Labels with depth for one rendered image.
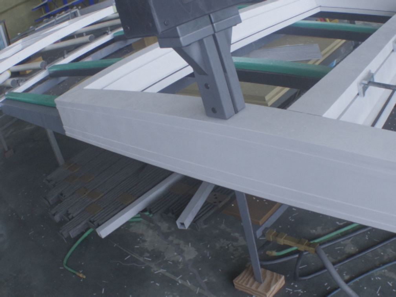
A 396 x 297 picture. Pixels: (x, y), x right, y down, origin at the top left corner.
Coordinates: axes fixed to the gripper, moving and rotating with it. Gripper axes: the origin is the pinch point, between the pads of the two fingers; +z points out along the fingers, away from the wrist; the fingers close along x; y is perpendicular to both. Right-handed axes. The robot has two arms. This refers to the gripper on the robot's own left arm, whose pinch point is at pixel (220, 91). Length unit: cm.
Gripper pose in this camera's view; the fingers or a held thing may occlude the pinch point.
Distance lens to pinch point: 38.6
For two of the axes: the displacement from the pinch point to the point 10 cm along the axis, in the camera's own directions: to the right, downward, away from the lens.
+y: -6.9, -1.7, 7.0
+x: -6.8, 5.0, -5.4
